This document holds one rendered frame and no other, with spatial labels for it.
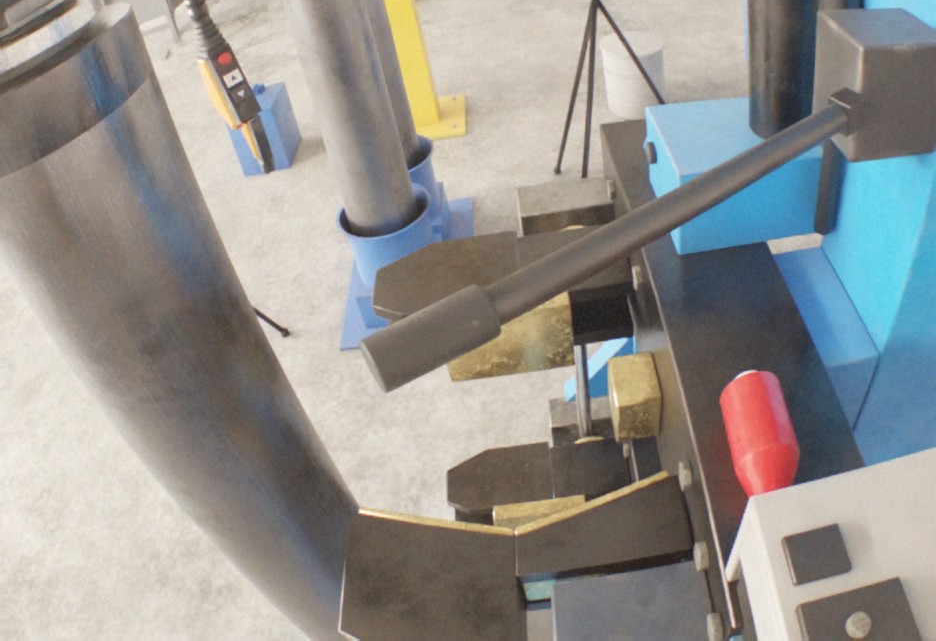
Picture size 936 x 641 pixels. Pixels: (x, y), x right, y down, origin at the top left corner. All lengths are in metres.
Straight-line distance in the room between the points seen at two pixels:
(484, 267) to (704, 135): 0.33
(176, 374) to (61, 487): 1.89
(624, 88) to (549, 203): 2.23
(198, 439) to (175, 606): 1.33
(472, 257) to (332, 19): 1.04
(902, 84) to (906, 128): 0.04
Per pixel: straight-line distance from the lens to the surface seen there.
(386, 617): 0.64
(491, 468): 1.27
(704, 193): 0.38
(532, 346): 0.86
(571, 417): 1.32
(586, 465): 1.25
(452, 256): 0.93
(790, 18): 0.70
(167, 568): 2.08
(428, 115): 3.37
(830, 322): 0.73
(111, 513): 2.31
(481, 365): 0.88
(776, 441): 0.54
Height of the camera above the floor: 1.57
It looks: 38 degrees down
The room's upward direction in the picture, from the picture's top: 13 degrees counter-clockwise
